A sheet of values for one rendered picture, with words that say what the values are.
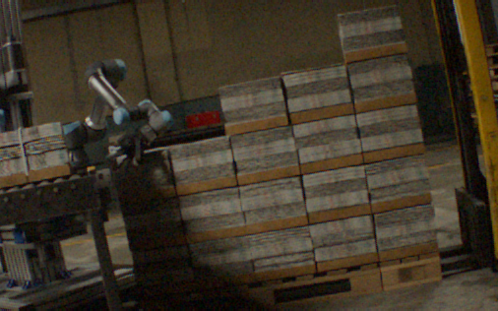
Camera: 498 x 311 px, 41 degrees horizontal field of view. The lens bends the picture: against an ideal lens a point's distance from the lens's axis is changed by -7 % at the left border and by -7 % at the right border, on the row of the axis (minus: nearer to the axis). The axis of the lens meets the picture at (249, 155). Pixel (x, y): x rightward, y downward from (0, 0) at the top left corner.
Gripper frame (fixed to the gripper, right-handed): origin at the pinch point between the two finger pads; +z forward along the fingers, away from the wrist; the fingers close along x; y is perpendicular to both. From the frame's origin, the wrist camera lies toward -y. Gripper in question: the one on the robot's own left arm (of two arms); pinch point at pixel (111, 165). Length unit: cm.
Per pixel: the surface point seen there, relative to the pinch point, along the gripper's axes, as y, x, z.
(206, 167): -22.2, -15.4, -34.0
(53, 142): 0.4, 36.1, 15.4
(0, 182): 1, 36, 44
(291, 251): -70, -41, -41
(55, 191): -38, 56, 25
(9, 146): 9, 43, 32
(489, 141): -109, -3, -129
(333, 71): -36, 5, -102
